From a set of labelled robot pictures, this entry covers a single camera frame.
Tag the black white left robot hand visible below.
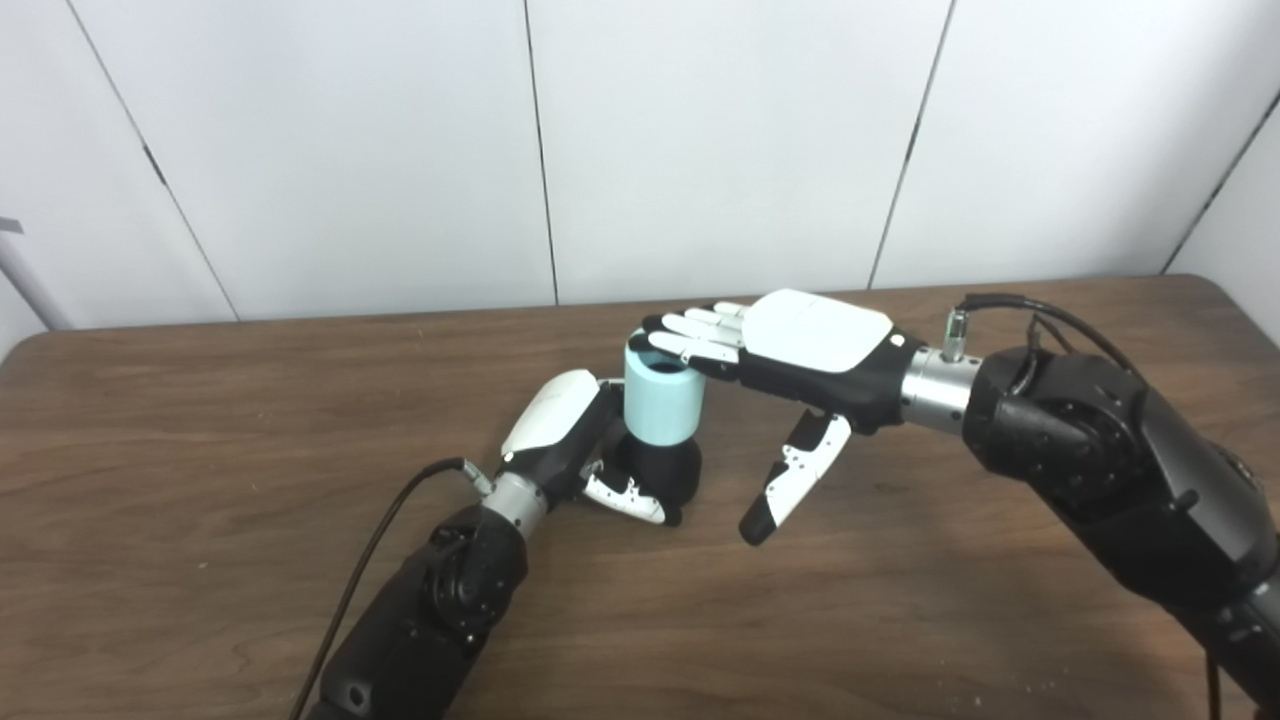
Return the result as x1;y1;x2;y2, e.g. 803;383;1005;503
497;369;684;528

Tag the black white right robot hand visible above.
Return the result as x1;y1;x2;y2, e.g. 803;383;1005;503
641;288;926;547

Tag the light blue cylinder cup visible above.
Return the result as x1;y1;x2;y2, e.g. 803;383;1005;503
623;330;704;446

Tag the black flared nozzle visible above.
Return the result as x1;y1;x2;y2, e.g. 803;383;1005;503
600;432;703;511

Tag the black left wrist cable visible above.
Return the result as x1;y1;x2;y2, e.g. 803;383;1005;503
288;457;496;720

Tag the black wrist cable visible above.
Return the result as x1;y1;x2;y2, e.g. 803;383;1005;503
288;457;496;720
943;292;1146;396

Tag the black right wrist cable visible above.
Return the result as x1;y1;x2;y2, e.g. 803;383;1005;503
943;292;1146;396

